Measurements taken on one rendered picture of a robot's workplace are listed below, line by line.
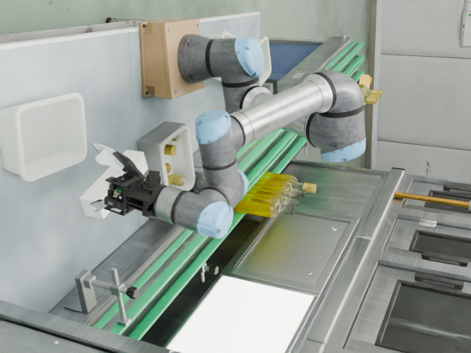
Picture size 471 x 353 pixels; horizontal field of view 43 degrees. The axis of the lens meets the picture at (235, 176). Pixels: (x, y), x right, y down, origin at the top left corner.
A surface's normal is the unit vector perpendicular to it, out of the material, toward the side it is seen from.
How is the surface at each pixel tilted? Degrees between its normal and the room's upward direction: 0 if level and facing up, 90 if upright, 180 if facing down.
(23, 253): 0
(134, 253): 90
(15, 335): 90
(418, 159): 90
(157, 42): 90
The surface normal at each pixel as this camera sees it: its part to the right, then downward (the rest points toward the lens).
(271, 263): -0.07, -0.89
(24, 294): 0.90, 0.14
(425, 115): -0.42, 0.44
